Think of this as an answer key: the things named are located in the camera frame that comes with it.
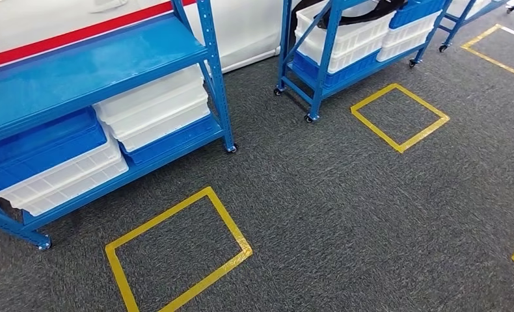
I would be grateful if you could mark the blue plastic bin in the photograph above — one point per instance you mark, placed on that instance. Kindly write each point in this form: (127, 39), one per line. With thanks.
(352, 71)
(416, 13)
(45, 146)
(175, 144)

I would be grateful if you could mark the white car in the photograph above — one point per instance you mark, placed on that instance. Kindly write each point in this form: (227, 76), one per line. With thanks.
(248, 30)

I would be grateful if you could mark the black rubber strip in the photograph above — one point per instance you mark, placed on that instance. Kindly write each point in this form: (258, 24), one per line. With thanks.
(360, 18)

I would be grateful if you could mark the red barrier belt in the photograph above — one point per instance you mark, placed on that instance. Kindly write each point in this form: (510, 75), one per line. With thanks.
(67, 36)

